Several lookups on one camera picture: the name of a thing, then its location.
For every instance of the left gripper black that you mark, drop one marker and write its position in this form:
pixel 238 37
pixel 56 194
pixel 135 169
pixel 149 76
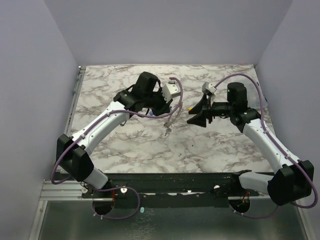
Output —
pixel 165 106

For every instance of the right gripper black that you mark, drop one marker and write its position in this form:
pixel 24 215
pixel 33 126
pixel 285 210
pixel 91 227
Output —
pixel 207 110

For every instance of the round metal keyring disc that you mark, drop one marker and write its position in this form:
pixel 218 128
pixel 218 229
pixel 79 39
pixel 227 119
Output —
pixel 171 120

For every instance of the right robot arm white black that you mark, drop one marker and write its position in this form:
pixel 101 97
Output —
pixel 292 177

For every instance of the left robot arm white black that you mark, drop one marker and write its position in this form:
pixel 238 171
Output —
pixel 73 152

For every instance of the clear plastic box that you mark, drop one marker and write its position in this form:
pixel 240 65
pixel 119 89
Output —
pixel 254 99

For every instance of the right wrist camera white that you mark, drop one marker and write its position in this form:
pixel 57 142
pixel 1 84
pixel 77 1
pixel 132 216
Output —
pixel 209 89

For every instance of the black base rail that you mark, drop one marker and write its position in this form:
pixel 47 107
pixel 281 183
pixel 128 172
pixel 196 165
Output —
pixel 168 190

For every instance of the aluminium frame rail left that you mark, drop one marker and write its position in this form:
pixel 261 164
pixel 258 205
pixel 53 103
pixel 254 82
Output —
pixel 69 190

